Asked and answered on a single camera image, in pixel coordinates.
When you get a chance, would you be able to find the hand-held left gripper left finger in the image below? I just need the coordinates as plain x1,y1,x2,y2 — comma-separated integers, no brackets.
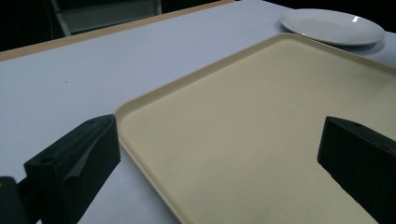
23,113,121,224

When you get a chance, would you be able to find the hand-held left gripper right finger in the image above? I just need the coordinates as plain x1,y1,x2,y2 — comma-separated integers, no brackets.
317,116,396,224

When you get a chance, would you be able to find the beige plastic tray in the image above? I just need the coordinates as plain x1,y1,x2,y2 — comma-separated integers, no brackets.
113,32,396,224

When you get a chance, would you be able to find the white plate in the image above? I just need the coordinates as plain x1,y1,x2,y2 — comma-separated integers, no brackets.
278,7,388,47

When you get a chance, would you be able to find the grey metal stand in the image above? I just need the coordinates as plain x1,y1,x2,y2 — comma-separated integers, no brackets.
49,0,163,37

